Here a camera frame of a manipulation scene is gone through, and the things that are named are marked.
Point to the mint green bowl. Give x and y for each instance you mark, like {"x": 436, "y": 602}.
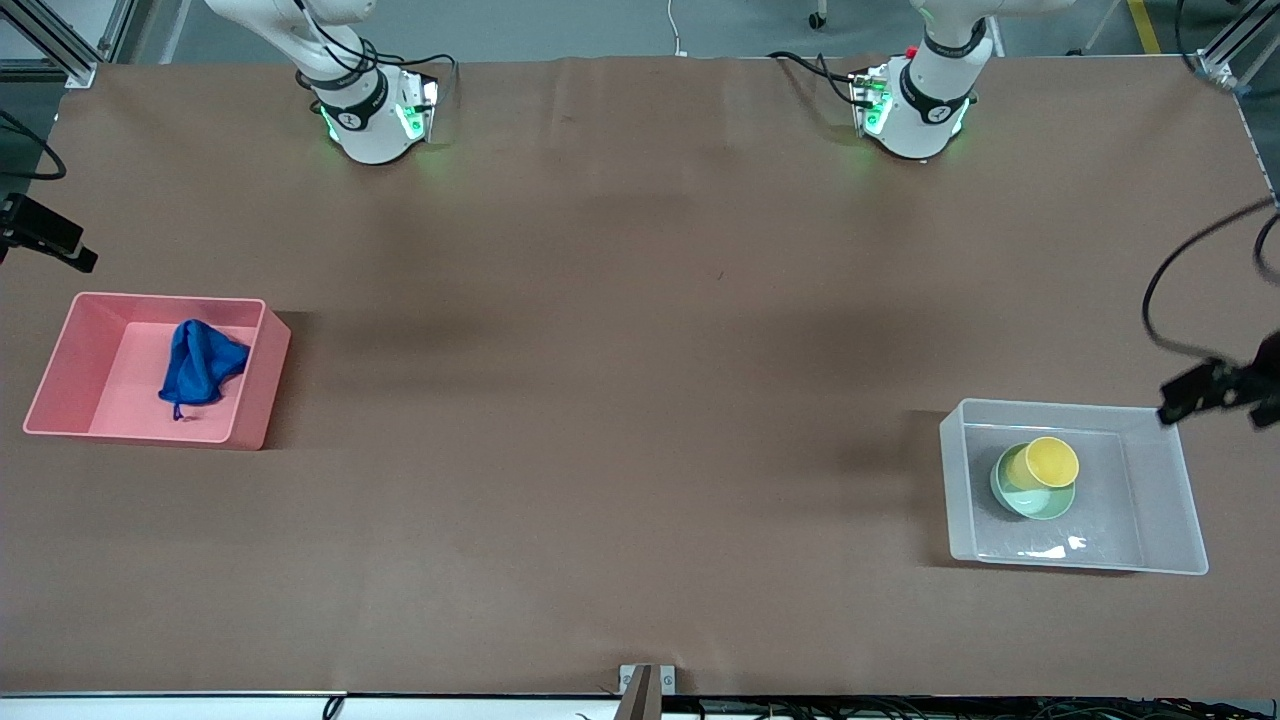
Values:
{"x": 1035, "y": 503}

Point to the blue cloth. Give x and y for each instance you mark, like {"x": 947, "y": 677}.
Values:
{"x": 200, "y": 365}

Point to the aluminium frame post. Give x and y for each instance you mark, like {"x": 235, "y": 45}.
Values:
{"x": 1235, "y": 40}
{"x": 60, "y": 45}

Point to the yellow plastic cup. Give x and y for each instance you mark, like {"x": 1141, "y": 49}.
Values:
{"x": 1050, "y": 462}

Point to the brown table cover sheet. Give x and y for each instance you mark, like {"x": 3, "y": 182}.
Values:
{"x": 640, "y": 450}

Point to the pink plastic bin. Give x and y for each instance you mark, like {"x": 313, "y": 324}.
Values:
{"x": 100, "y": 380}

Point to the clear plastic bin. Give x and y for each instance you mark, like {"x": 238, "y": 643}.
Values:
{"x": 1150, "y": 500}

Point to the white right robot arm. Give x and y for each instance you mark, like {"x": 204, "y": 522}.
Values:
{"x": 365, "y": 110}

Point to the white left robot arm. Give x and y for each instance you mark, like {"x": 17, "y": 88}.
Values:
{"x": 920, "y": 110}

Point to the metal table edge bracket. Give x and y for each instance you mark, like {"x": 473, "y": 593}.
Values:
{"x": 645, "y": 690}

